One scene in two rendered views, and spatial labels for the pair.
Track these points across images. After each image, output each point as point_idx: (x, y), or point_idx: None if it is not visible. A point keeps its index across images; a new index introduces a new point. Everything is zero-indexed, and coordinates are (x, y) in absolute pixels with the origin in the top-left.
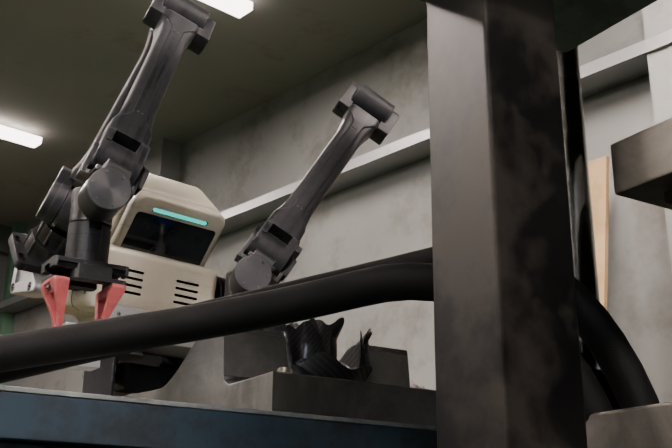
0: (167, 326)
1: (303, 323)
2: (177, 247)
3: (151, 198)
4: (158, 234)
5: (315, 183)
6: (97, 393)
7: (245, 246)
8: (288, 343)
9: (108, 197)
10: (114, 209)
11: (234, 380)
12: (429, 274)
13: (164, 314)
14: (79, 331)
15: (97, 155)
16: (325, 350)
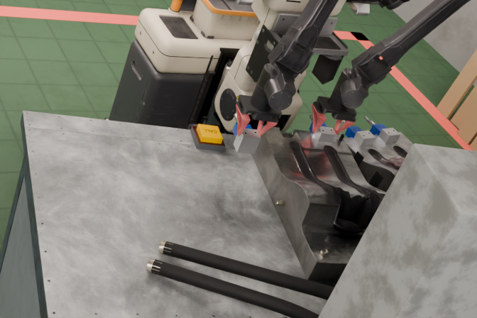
0: (267, 307)
1: (351, 199)
2: None
3: None
4: None
5: (419, 33)
6: (258, 66)
7: (358, 64)
8: (338, 212)
9: (278, 105)
10: (280, 110)
11: (306, 225)
12: None
13: (267, 302)
14: (236, 294)
15: (282, 59)
16: (357, 209)
